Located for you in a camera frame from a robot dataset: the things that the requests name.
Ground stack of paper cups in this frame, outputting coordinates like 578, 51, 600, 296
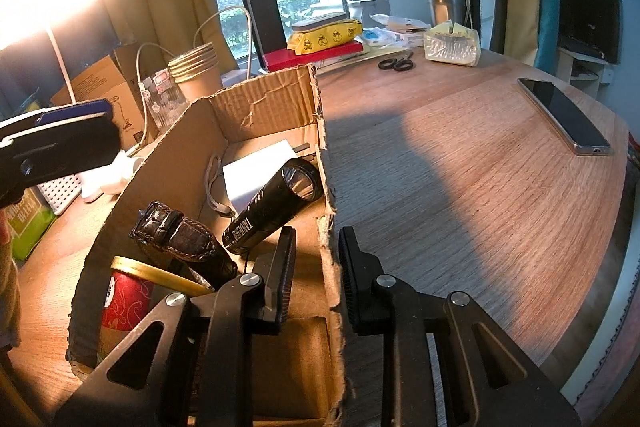
168, 42, 222, 102

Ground red gold tin can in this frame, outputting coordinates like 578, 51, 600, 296
96, 256, 210, 363

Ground black scissors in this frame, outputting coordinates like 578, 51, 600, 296
378, 52, 416, 72

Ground long cardboard box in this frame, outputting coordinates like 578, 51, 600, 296
66, 63, 347, 427

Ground white desk lamp base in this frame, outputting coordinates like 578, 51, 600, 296
78, 150, 143, 204

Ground white perforated basket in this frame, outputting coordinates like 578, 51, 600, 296
37, 174, 81, 216

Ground clear plastic bottle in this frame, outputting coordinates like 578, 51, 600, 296
139, 68, 189, 133

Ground white power adapter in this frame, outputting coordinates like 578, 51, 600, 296
222, 140, 296, 213

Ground white charging cable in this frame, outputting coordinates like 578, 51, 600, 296
124, 4, 253, 158

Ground brown lamp packaging box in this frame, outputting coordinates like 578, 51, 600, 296
72, 42, 144, 150

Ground black flashlight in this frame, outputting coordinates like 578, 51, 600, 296
222, 158, 323, 255

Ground yellow pouch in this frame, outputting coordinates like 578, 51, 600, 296
288, 20, 363, 55

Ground green box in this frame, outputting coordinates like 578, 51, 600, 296
6, 188, 55, 261

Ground smartphone on table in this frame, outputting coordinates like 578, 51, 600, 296
518, 78, 613, 156

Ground black monitor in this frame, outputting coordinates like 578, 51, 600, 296
558, 0, 622, 64

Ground red book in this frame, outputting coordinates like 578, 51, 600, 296
264, 40, 364, 72

